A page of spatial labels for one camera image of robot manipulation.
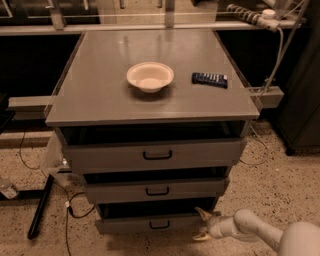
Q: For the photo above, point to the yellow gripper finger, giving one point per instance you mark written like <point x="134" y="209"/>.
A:
<point x="205" y="216"/>
<point x="202" y="236"/>

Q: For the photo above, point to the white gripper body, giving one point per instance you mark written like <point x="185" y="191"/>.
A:
<point x="213" y="226"/>

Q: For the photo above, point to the grey bottom drawer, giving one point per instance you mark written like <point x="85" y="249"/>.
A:
<point x="151" y="216"/>

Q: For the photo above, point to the grey drawer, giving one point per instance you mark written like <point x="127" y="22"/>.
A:
<point x="139" y="191"/>
<point x="147" y="156"/>
<point x="151" y="216"/>

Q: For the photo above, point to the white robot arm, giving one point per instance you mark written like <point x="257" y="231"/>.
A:
<point x="298" y="239"/>

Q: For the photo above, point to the grey middle drawer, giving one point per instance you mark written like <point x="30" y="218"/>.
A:
<point x="139" y="191"/>

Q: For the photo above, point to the grey drawer cabinet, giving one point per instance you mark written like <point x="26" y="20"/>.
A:
<point x="97" y="105"/>

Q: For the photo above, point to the grey top drawer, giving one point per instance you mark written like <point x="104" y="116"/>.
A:
<point x="147" y="156"/>

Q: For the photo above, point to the dark cabinet at right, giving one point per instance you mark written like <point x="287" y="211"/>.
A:
<point x="298" y="118"/>

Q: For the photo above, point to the blue snack bar packet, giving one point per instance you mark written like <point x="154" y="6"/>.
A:
<point x="211" y="79"/>

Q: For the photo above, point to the black floor bar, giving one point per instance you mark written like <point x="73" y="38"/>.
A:
<point x="34" y="227"/>

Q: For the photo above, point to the white power strip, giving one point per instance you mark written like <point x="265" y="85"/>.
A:
<point x="253" y="18"/>

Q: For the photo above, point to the grey metal rail frame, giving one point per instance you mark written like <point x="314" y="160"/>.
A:
<point x="49" y="17"/>

